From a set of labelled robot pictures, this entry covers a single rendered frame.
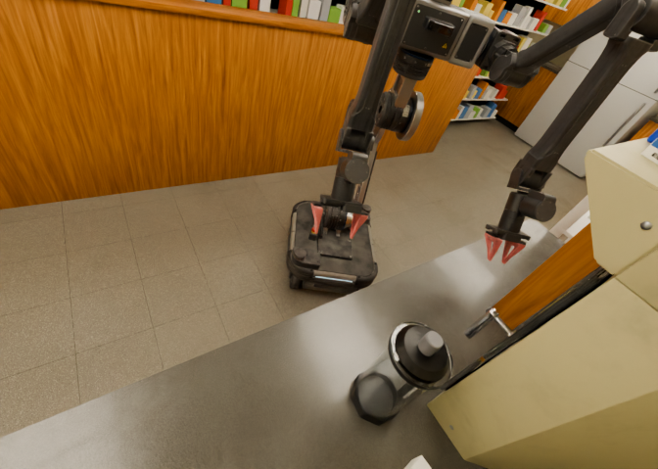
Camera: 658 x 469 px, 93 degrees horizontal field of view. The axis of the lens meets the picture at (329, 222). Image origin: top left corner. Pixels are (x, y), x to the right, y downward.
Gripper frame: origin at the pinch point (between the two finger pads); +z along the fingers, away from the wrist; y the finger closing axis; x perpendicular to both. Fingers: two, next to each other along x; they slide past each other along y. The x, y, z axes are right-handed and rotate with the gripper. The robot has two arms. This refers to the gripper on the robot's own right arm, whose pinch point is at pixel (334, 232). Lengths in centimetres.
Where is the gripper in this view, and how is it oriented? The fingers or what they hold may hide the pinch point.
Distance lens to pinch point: 83.1
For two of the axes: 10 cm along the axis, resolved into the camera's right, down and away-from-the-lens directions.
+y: 9.6, 1.5, 2.5
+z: -2.0, 9.6, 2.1
